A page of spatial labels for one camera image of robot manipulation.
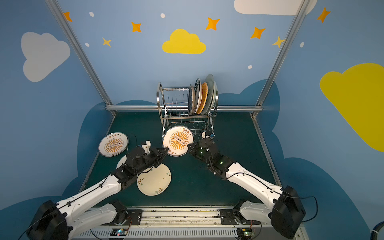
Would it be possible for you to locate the orange sunburst plate front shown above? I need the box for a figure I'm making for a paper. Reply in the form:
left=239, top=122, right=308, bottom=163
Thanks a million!
left=163, top=126, right=194, bottom=157

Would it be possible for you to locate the orange sunburst plate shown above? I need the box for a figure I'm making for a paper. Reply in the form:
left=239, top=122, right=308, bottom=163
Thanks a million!
left=163, top=126, right=194, bottom=157
left=99, top=132, right=129, bottom=157

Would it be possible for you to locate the white plate with black motif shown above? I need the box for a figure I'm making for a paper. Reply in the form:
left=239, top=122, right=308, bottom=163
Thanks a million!
left=116, top=155, right=127, bottom=169

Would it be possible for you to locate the small pale green plate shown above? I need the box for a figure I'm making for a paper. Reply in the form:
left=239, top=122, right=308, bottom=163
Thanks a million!
left=211, top=81, right=219, bottom=111

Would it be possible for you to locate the yellow woven plate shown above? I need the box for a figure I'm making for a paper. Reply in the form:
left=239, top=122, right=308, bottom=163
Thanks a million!
left=197, top=83, right=208, bottom=114

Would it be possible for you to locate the steel two-tier dish rack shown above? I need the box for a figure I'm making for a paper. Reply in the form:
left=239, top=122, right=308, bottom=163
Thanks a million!
left=156, top=84, right=219, bottom=141

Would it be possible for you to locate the dark blue speckled plate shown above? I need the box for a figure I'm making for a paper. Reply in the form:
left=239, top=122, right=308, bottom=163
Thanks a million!
left=188, top=85, right=195, bottom=115

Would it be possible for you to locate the green rim Hao Wei plate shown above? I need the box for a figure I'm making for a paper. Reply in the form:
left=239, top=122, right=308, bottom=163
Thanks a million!
left=193, top=78, right=202, bottom=114

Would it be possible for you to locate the large pale green plate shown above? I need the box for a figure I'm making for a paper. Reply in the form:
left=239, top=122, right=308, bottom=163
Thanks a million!
left=202, top=74, right=215, bottom=115

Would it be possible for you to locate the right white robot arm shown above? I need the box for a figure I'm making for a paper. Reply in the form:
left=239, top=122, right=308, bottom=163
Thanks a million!
left=188, top=137, right=306, bottom=239

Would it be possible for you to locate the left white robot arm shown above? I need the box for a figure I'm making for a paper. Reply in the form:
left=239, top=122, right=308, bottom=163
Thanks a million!
left=26, top=147, right=169, bottom=240

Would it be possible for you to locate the orange sunburst plate by rack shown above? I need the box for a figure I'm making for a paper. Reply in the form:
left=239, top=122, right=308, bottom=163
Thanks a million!
left=99, top=132, right=129, bottom=157

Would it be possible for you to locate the cream floral plate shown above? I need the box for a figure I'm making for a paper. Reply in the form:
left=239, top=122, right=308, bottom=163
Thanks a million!
left=137, top=164, right=172, bottom=196

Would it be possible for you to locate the left green circuit board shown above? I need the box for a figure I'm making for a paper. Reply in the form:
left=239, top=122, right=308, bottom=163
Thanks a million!
left=110, top=229, right=129, bottom=237

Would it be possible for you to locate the green circuit board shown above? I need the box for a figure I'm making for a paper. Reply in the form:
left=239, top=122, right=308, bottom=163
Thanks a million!
left=237, top=228, right=254, bottom=240
left=110, top=229, right=129, bottom=237

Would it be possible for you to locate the right green circuit board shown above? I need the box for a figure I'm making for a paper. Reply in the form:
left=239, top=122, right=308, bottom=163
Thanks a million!
left=237, top=228, right=254, bottom=240

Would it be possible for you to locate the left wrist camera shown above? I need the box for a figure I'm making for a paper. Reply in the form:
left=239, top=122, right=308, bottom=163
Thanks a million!
left=141, top=141, right=151, bottom=155

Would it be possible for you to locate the aluminium back frame rail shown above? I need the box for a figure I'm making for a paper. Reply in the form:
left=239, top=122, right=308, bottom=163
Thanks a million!
left=106, top=105, right=263, bottom=112

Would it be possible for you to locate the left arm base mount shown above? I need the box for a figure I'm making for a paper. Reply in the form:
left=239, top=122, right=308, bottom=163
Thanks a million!
left=113, top=209, right=143, bottom=226

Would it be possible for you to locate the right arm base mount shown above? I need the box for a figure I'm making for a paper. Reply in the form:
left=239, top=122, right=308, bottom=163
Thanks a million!
left=218, top=209, right=251, bottom=225

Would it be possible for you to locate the left aluminium upright post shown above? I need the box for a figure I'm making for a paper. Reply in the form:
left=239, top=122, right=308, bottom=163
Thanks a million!
left=45, top=0, right=113, bottom=105

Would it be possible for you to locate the aluminium upright post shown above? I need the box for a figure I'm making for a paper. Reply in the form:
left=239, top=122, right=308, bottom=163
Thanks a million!
left=256, top=0, right=311, bottom=110
left=45, top=0, right=113, bottom=105

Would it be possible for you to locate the right aluminium upright post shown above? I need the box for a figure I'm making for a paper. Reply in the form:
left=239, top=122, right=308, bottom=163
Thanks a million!
left=256, top=0, right=311, bottom=110

